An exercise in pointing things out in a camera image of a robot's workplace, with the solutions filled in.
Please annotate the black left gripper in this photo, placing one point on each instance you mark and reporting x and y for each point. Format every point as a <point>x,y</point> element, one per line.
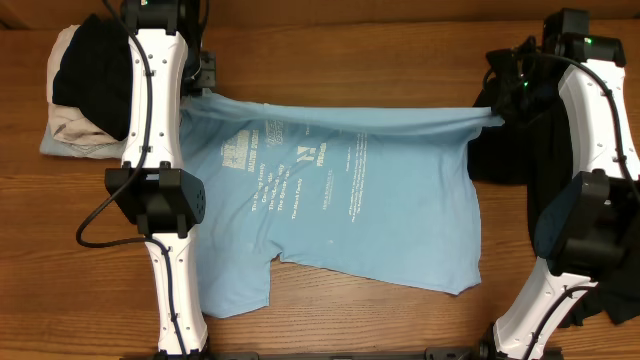
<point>204,70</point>

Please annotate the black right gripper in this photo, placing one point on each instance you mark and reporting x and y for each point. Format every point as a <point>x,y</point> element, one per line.
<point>507,93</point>

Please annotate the light blue t-shirt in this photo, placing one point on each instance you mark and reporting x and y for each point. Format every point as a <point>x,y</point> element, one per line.
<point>380,193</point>

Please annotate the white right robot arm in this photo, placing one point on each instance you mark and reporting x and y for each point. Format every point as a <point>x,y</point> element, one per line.
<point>593,223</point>

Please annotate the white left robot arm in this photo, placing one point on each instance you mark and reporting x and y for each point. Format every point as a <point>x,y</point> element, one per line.
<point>151,186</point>

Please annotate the black folded garment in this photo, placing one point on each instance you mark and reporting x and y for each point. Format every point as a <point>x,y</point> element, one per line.
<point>95,75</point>

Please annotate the beige folded garment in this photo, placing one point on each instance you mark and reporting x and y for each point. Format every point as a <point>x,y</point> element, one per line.
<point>68,124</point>

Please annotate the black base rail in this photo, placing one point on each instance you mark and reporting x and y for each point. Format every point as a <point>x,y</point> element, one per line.
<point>434,353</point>

